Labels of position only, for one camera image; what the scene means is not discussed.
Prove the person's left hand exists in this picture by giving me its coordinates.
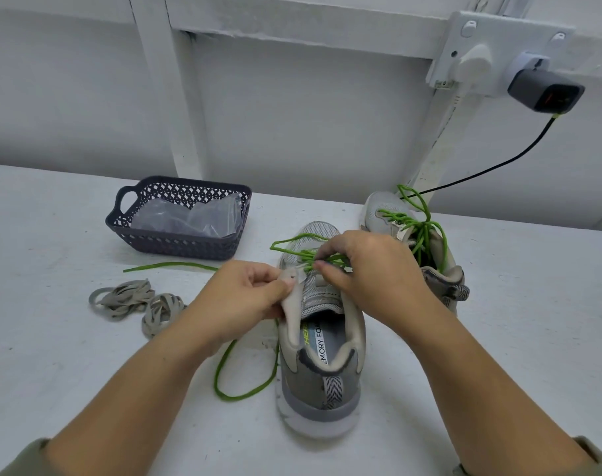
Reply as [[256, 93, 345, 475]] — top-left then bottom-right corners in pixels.
[[177, 259, 298, 355]]

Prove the dark plastic lattice basket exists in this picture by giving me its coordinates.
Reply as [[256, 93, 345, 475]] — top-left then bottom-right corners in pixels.
[[105, 175, 253, 262]]

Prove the person's left forearm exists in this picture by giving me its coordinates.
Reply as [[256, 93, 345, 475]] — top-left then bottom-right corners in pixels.
[[0, 327, 221, 476]]

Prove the white plug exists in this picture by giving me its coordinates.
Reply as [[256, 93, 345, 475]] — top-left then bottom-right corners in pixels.
[[454, 44, 495, 90]]

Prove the green shoelace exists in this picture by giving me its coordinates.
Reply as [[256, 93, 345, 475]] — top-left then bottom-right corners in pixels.
[[378, 184, 449, 270], [122, 231, 352, 401]]

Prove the person's right forearm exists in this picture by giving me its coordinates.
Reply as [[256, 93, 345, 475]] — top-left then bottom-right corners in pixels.
[[405, 310, 602, 476]]

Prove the person's right hand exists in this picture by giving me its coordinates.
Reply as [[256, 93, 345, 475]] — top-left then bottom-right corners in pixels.
[[316, 229, 453, 339]]

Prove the white cable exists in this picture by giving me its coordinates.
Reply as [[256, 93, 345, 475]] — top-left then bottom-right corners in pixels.
[[408, 89, 471, 189]]

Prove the clear plastic bag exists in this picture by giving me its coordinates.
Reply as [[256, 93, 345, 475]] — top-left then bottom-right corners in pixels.
[[130, 193, 247, 237]]

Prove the gray sneaker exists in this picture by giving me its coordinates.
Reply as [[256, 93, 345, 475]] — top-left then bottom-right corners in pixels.
[[363, 190, 471, 313], [274, 221, 368, 439]]

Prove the gray charger adapter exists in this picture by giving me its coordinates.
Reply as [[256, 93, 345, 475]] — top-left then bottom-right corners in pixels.
[[507, 66, 586, 115]]

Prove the white wall socket plate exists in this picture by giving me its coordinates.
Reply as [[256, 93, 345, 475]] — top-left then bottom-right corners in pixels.
[[426, 9, 576, 98]]

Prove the black cable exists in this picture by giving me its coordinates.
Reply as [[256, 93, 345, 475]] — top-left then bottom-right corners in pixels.
[[415, 114, 560, 197]]

